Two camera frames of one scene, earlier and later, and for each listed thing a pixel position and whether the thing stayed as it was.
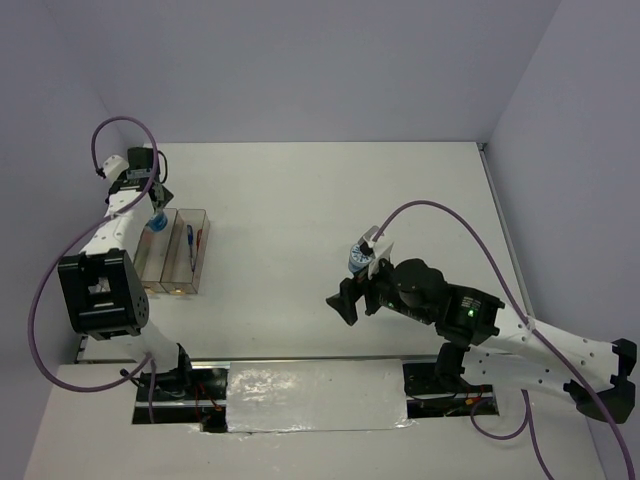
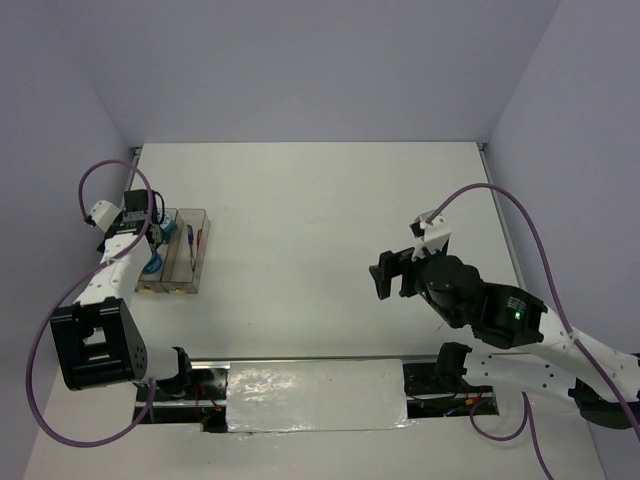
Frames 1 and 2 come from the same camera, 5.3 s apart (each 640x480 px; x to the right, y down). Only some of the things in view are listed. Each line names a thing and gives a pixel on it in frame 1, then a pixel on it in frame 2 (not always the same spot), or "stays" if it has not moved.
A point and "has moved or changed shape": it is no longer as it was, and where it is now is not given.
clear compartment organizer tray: x=171 y=260 stays
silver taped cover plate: x=363 y=394 stays
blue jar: x=360 y=257 to x=154 y=265
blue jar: x=158 y=222 has moved or changed shape
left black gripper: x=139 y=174 to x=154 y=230
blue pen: x=190 y=241 stays
